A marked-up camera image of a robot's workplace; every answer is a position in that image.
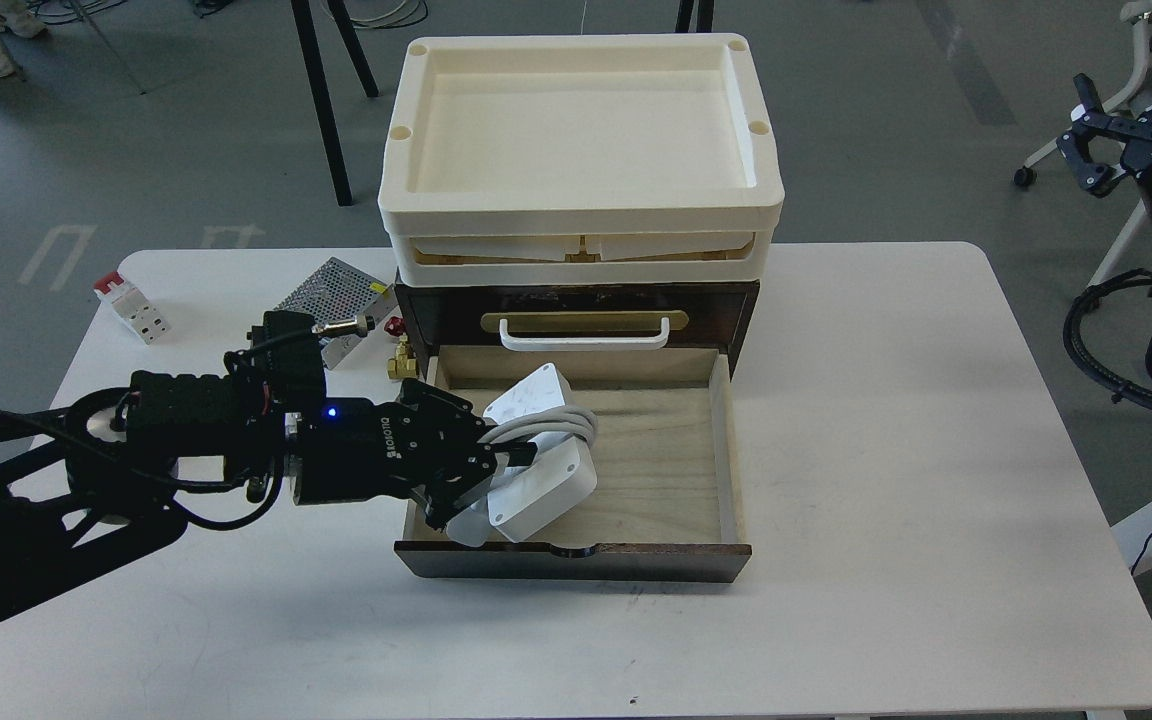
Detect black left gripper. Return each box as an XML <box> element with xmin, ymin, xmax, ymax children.
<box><xmin>291</xmin><ymin>378</ymin><xmax>538</xmax><ymax>530</ymax></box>

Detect white charger with cable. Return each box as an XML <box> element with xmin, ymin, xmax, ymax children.
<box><xmin>445</xmin><ymin>363</ymin><xmax>598</xmax><ymax>547</ymax></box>

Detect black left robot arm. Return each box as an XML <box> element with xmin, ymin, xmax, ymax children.
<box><xmin>0</xmin><ymin>372</ymin><xmax>538</xmax><ymax>623</ymax></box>

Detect metal mesh power supply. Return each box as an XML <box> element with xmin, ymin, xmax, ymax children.
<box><xmin>275</xmin><ymin>258</ymin><xmax>397</xmax><ymax>370</ymax></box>

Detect open wooden drawer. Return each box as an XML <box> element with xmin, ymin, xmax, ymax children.
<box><xmin>394</xmin><ymin>344</ymin><xmax>753</xmax><ymax>583</ymax></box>

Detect cream plastic stacked tray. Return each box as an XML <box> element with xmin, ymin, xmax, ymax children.
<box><xmin>378</xmin><ymin>33</ymin><xmax>785</xmax><ymax>287</ymax></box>

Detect red white circuit breaker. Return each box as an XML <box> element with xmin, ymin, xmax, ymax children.
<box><xmin>92</xmin><ymin>272</ymin><xmax>172</xmax><ymax>344</ymax></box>

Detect black table legs background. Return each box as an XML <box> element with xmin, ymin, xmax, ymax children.
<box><xmin>288</xmin><ymin>0</ymin><xmax>381</xmax><ymax>209</ymax></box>

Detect brass valve red handle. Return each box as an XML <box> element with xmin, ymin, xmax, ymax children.
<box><xmin>384</xmin><ymin>314</ymin><xmax>420</xmax><ymax>381</ymax></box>

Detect white cabinet handle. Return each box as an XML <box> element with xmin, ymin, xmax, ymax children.
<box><xmin>499</xmin><ymin>318</ymin><xmax>672</xmax><ymax>353</ymax></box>

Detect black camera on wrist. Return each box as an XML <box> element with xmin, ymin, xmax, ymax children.
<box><xmin>223</xmin><ymin>310</ymin><xmax>376</xmax><ymax>416</ymax></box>

